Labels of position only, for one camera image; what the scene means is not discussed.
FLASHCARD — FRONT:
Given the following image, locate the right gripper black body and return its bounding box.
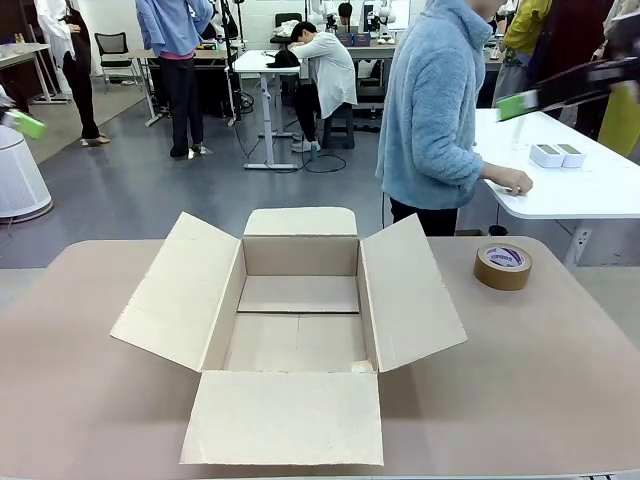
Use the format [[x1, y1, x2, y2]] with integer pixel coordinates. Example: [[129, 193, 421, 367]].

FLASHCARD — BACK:
[[587, 55, 640, 96]]

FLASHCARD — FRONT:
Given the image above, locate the person's right forearm blue sleeve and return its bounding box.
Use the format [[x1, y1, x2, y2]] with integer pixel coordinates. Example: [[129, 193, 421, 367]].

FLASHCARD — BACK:
[[439, 144, 485, 187]]

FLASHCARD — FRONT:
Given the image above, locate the person's right hand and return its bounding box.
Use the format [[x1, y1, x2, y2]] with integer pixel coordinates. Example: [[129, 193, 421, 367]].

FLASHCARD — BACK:
[[480, 163, 534, 196]]

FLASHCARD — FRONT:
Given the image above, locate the person in yellow skirt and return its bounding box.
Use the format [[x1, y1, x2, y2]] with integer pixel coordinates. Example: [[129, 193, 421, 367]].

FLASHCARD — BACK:
[[597, 0, 640, 157]]

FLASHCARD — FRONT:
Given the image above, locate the white perforated air purifier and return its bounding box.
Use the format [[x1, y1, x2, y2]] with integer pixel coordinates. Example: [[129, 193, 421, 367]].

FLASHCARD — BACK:
[[0, 124, 54, 221]]

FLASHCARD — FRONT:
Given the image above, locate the grey desk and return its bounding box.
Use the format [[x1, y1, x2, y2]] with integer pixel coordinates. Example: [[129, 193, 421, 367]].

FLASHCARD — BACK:
[[0, 42, 72, 105]]

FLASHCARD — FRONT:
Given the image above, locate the person in dark coat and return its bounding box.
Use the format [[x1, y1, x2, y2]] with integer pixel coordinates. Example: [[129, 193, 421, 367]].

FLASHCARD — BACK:
[[529, 0, 621, 141]]

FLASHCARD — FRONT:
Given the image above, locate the person in white coat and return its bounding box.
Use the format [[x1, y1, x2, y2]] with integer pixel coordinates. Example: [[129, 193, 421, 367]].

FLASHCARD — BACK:
[[33, 0, 110, 148]]

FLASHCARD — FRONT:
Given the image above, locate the person in yellow jacket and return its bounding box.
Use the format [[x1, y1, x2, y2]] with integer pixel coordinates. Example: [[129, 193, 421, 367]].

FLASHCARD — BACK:
[[492, 0, 554, 109]]

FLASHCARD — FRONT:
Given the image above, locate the person in light blue fleece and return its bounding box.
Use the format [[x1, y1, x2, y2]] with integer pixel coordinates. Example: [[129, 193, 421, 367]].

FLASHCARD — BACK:
[[375, 0, 494, 237]]

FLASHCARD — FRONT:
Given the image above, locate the white rounded table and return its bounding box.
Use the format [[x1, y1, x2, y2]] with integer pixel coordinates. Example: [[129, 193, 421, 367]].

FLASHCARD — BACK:
[[472, 108, 640, 266]]

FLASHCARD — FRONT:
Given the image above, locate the black mesh office chair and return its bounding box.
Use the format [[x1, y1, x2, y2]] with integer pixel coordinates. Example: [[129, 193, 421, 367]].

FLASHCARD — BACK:
[[93, 31, 143, 95]]

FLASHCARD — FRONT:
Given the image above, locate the person in blue shirt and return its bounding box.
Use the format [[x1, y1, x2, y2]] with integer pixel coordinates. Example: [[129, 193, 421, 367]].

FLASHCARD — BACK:
[[135, 0, 215, 160]]

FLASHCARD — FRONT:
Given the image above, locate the brown packing tape roll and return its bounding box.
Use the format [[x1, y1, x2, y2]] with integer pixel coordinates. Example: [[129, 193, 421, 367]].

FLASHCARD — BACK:
[[473, 243, 533, 292]]

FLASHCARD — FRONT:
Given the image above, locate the black stool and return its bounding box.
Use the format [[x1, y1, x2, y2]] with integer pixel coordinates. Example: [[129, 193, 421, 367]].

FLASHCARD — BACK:
[[321, 103, 357, 150]]

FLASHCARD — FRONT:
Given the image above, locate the seated person in white shirt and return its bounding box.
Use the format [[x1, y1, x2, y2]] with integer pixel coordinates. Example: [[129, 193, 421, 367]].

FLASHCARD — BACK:
[[291, 21, 359, 154]]

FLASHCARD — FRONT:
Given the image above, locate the dark workbench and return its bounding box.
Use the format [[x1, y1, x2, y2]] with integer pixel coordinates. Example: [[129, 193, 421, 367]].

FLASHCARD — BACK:
[[144, 42, 236, 119]]

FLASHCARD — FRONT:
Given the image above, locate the black pole stand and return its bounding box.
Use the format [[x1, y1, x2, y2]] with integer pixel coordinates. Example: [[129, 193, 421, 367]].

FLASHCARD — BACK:
[[222, 0, 244, 126]]

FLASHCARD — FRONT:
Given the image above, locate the black bag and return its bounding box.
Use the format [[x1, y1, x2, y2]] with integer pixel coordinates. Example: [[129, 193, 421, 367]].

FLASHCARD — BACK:
[[264, 48, 301, 69]]

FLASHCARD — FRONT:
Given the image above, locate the white standing desk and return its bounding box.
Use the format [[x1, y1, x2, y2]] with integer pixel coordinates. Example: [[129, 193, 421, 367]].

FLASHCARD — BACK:
[[230, 48, 304, 171]]

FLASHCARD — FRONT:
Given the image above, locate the open brown cardboard box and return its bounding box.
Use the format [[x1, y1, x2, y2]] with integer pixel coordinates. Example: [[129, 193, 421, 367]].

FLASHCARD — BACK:
[[109, 207, 469, 466]]

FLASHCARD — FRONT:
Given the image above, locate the black floor cable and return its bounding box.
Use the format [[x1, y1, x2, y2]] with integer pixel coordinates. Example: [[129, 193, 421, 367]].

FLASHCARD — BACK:
[[234, 119, 347, 174]]

